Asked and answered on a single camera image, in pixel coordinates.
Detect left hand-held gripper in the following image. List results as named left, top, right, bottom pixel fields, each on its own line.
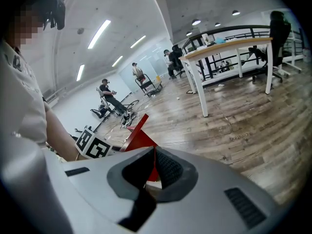
left=75, top=127, right=122, bottom=159

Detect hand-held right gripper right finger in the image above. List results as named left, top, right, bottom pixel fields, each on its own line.
left=155, top=147, right=198, bottom=203

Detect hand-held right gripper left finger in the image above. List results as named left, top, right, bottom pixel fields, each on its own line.
left=107, top=147, right=156, bottom=231

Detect person's left forearm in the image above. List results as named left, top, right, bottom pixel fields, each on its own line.
left=45, top=108, right=88, bottom=162

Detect harness gear pile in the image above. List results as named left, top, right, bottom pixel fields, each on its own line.
left=120, top=111, right=137, bottom=129

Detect ceiling strip light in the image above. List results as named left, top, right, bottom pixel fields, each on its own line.
left=76, top=64, right=86, bottom=82
left=130, top=35, right=147, bottom=49
left=87, top=19, right=112, bottom=50
left=111, top=55, right=124, bottom=68

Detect black platform trolley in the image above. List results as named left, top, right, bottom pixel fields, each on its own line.
left=135, top=74, right=163, bottom=98

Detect wooden top table white legs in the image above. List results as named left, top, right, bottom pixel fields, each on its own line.
left=179, top=37, right=273, bottom=118

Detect person's white printed t-shirt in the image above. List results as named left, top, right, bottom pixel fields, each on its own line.
left=0, top=39, right=48, bottom=147

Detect black metal railing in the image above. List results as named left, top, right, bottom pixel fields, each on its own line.
left=182, top=24, right=305, bottom=80

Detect black office chair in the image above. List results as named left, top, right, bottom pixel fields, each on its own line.
left=248, top=10, right=292, bottom=83
left=171, top=44, right=185, bottom=79

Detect person's head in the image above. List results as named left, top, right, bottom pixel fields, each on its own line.
left=3, top=2, right=47, bottom=50

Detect black vacuum hose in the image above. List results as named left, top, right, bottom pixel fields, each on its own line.
left=120, top=99, right=140, bottom=113

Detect white wall air conditioner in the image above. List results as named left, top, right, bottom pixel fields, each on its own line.
left=45, top=89, right=59, bottom=105

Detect black head-mounted camera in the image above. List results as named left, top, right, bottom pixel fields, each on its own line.
left=42, top=0, right=66, bottom=31

